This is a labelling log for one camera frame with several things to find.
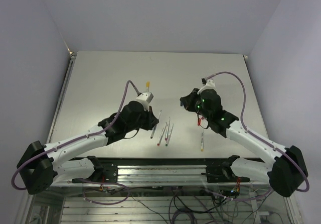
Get orange-end pen on right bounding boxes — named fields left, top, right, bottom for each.
left=200, top=130, right=205, bottom=152

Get purple-end white pen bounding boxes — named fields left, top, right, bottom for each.
left=165, top=117, right=171, bottom=142

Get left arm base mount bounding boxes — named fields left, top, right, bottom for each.
left=72, top=156, right=118, bottom=184

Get blue-end white pen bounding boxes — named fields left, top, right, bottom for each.
left=150, top=110, right=162, bottom=139

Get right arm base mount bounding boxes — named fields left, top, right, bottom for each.
left=201, top=155, right=240, bottom=183

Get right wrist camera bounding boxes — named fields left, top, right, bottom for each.
left=197, top=78, right=216, bottom=95

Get red-end white pen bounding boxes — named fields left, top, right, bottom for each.
left=157, top=123, right=167, bottom=146

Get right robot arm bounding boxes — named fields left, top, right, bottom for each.
left=180, top=88, right=308, bottom=197

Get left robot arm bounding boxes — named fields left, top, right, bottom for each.
left=17, top=100, right=159, bottom=195

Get aluminium frame rail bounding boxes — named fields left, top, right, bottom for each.
left=27, top=165, right=293, bottom=187

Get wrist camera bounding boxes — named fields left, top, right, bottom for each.
left=197, top=78, right=216, bottom=95
left=135, top=91, right=153, bottom=111

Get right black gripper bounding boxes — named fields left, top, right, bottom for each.
left=181, top=88, right=212, bottom=121

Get green-end white pen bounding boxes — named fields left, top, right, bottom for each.
left=166, top=124, right=174, bottom=147

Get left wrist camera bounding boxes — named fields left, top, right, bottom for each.
left=135, top=91, right=153, bottom=111

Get yellow-end white pen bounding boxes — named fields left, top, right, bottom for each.
left=146, top=81, right=150, bottom=92

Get loose cables under table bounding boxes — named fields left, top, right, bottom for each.
left=82, top=182, right=274, bottom=224

